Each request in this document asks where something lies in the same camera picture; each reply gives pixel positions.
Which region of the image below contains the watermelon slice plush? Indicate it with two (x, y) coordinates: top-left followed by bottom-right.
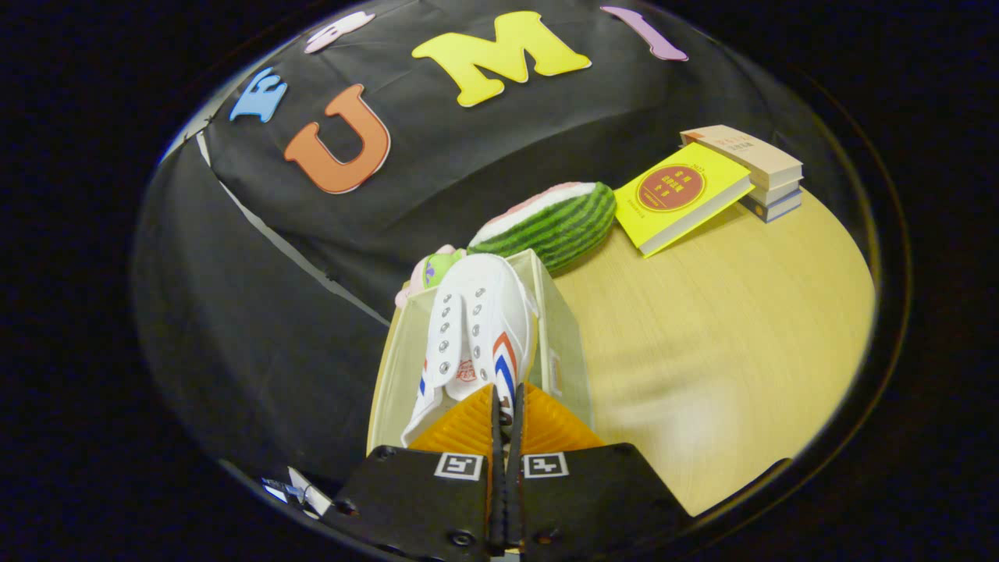
(467, 181), (617, 272)

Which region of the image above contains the beige fabric storage box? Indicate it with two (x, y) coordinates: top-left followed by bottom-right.
(367, 248), (594, 458)

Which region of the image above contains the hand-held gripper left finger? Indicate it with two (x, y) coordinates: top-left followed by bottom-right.
(322, 382), (504, 560)

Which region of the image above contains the blue-grey book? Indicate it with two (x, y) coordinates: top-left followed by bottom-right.
(741, 190), (804, 224)

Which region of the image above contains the thin white book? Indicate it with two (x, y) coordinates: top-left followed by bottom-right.
(745, 180), (804, 208)

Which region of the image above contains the thick tan book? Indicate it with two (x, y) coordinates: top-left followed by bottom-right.
(679, 125), (805, 189)

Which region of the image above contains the yellow book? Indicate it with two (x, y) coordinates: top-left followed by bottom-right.
(613, 142), (755, 258)

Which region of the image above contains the blue printed packet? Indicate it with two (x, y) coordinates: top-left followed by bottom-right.
(261, 467), (334, 518)

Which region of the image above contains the pink plush toy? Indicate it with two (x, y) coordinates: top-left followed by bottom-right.
(394, 244), (468, 309)

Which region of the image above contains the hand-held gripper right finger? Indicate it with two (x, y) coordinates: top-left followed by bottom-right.
(507, 382), (693, 558)

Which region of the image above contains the white canvas shoe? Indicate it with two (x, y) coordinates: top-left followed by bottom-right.
(400, 252), (539, 447)

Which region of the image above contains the black backdrop cloth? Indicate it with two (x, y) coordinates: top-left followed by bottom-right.
(133, 0), (781, 493)

